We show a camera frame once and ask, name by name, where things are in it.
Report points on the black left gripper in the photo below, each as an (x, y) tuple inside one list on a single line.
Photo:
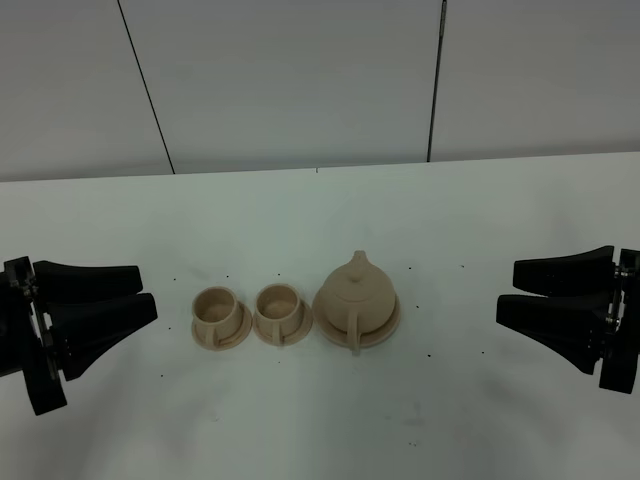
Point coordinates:
[(81, 333)]

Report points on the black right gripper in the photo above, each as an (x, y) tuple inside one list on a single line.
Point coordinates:
[(573, 327)]

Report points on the beige teapot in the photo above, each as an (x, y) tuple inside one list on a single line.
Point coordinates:
[(357, 297)]

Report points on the beige teapot saucer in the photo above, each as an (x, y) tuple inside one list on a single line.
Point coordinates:
[(367, 340)]

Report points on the left beige teacup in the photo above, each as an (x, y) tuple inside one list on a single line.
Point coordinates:
[(215, 317)]

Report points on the beige teacup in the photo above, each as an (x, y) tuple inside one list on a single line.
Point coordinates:
[(277, 301), (215, 317)]

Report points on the right beige teacup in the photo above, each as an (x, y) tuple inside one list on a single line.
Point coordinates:
[(277, 301)]

